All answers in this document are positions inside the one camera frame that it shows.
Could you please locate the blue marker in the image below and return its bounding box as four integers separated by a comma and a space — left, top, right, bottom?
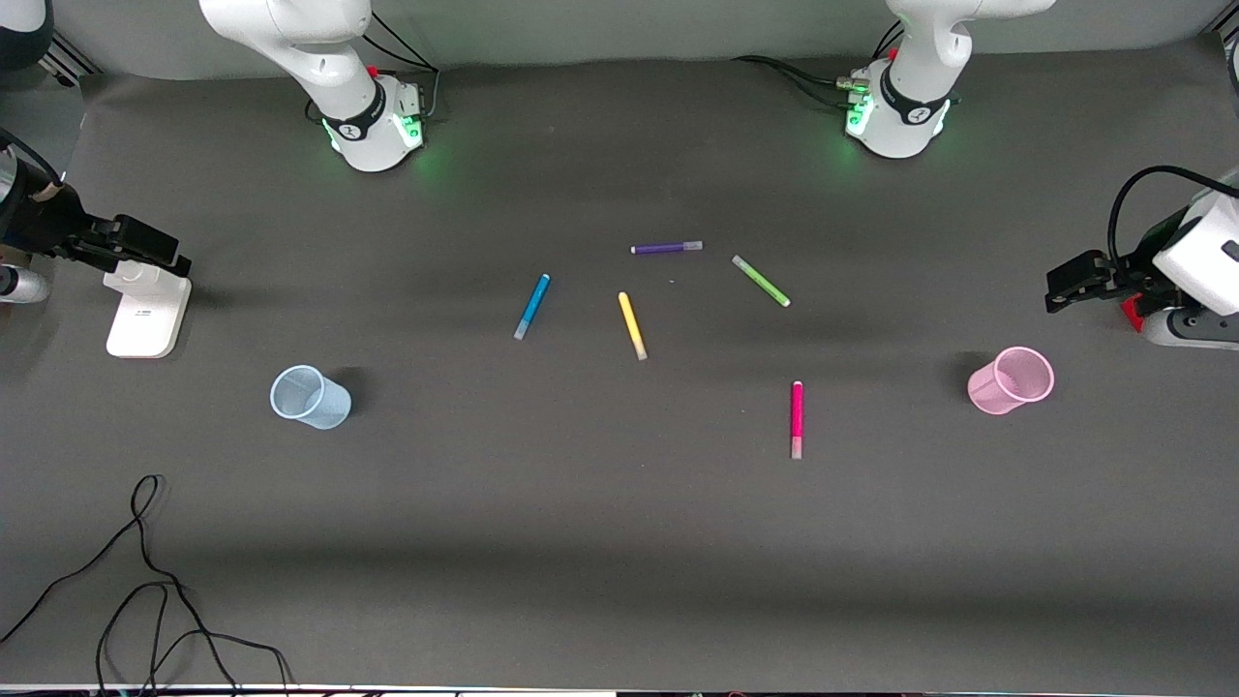
513, 273, 552, 341

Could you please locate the white plastic stand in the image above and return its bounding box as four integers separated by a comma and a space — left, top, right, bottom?
105, 259, 193, 359

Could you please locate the translucent pink cup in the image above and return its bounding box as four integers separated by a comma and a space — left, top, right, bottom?
967, 346, 1055, 416

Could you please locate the translucent blue cup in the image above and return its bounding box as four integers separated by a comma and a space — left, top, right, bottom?
269, 364, 352, 431

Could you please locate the green marker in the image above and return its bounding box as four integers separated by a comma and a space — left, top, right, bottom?
731, 255, 792, 309

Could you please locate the yellow marker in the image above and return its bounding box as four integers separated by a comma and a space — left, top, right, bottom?
618, 290, 649, 362

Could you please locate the dark grey table mat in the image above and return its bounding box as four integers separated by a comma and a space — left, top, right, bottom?
0, 39, 1239, 690

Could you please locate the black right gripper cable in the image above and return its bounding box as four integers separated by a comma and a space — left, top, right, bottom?
0, 126, 65, 191

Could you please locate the long black loose cable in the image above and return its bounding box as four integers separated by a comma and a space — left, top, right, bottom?
0, 474, 291, 697

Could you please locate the black left arm base cable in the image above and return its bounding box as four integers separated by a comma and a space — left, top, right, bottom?
774, 63, 864, 109
731, 54, 864, 90

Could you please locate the black arm base cable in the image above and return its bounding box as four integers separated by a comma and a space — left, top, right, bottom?
774, 63, 864, 109
731, 54, 864, 90
363, 12, 442, 122

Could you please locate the black right arm base cable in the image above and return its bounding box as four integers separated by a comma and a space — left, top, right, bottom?
363, 12, 442, 122

